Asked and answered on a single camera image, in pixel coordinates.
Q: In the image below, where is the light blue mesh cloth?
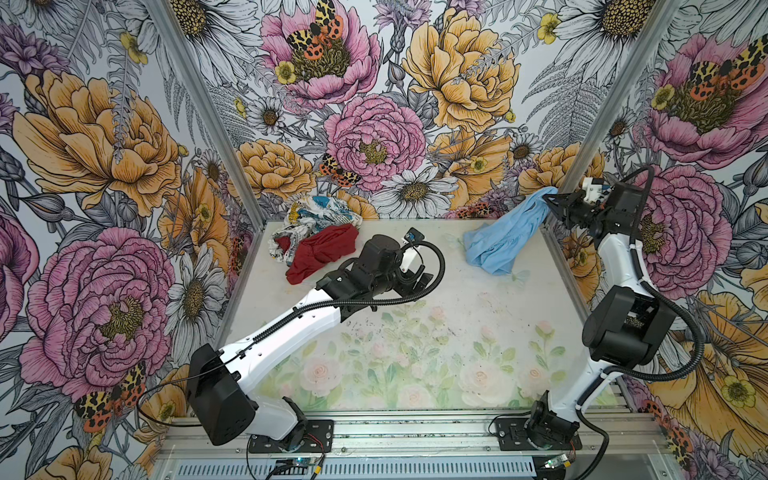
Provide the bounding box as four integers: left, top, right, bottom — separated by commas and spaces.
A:
463, 187, 558, 276

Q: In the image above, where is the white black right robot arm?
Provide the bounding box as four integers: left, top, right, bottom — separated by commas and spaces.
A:
525, 177, 676, 448

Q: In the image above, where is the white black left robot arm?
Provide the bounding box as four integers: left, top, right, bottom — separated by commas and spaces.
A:
185, 229, 446, 450

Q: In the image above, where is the dark red cloth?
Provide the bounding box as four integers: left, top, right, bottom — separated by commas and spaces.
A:
269, 224, 359, 285

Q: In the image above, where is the white printed newspaper cloth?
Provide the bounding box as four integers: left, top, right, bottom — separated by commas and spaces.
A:
268, 196, 363, 266

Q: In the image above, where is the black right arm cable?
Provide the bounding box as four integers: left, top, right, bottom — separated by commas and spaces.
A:
569, 164, 708, 480

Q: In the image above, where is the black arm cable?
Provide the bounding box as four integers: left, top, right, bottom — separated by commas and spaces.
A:
569, 164, 708, 480
134, 239, 447, 430

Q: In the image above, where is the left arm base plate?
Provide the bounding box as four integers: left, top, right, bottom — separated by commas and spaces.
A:
247, 419, 335, 454

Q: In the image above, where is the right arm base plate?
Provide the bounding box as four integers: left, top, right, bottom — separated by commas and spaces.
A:
489, 415, 583, 451

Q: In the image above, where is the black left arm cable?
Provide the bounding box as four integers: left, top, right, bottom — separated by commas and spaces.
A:
134, 239, 447, 430

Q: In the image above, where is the aluminium corner post right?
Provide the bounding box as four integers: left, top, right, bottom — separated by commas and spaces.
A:
558, 0, 683, 193

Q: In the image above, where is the aluminium corner post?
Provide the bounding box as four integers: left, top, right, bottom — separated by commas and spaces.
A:
147, 1, 266, 232
558, 0, 683, 193

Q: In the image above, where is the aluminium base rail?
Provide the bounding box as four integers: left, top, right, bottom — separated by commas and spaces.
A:
152, 408, 684, 479

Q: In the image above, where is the aluminium corner post left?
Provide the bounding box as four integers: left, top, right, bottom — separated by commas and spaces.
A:
147, 1, 266, 232

